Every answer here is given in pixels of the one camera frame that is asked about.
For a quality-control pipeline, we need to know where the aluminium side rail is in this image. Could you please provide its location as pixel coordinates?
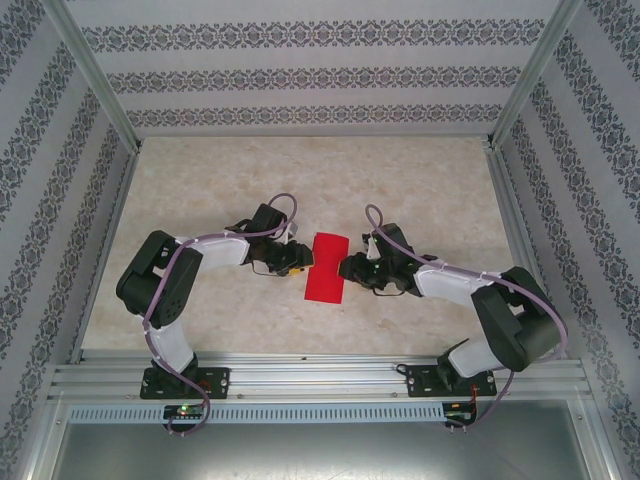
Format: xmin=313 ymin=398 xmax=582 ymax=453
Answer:
xmin=482 ymin=137 xmax=569 ymax=361
xmin=69 ymin=144 xmax=144 ymax=364

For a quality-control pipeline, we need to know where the aluminium mounting rail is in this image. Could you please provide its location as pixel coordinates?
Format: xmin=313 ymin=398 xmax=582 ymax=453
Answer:
xmin=48 ymin=351 xmax=587 ymax=401

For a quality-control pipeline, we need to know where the aluminium frame post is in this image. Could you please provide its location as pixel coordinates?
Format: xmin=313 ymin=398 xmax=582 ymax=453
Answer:
xmin=485 ymin=0 xmax=586 ymax=151
xmin=43 ymin=0 xmax=144 ymax=154

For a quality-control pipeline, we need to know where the grey sheet metal panel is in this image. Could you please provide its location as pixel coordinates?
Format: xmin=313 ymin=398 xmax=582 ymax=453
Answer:
xmin=49 ymin=422 xmax=609 ymax=480

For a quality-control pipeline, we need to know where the small dark circuit board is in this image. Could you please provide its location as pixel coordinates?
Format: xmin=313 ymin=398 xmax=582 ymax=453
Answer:
xmin=446 ymin=401 xmax=479 ymax=421

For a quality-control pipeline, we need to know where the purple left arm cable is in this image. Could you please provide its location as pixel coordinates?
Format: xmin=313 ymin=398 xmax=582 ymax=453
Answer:
xmin=141 ymin=192 xmax=300 ymax=437

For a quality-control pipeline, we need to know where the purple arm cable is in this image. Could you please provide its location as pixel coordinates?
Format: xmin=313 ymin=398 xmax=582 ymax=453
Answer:
xmin=141 ymin=192 xmax=300 ymax=437
xmin=364 ymin=203 xmax=571 ymax=434

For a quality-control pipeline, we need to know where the slotted grey cable duct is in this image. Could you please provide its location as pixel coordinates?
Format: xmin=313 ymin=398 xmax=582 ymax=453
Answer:
xmin=67 ymin=403 xmax=447 ymax=426

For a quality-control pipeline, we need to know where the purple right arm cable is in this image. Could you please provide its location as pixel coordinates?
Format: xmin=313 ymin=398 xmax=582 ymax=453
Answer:
xmin=364 ymin=203 xmax=571 ymax=434

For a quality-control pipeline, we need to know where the red paper sheet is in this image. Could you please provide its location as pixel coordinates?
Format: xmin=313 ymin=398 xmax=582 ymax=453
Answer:
xmin=302 ymin=232 xmax=351 ymax=305

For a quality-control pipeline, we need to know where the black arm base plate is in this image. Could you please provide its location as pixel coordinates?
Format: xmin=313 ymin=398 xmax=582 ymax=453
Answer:
xmin=141 ymin=367 xmax=232 ymax=400
xmin=406 ymin=363 xmax=497 ymax=399

